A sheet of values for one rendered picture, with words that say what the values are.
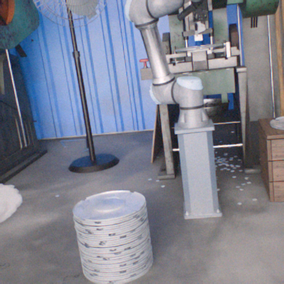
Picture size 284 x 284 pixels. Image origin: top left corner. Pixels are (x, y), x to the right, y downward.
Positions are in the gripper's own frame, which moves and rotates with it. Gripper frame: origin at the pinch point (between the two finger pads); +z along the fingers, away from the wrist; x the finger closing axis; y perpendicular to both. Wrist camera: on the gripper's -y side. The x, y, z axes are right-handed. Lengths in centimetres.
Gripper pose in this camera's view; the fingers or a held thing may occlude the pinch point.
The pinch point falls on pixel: (196, 34)
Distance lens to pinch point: 251.6
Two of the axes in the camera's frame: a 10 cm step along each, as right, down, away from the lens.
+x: 0.3, -6.3, 7.7
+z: 1.6, 7.7, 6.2
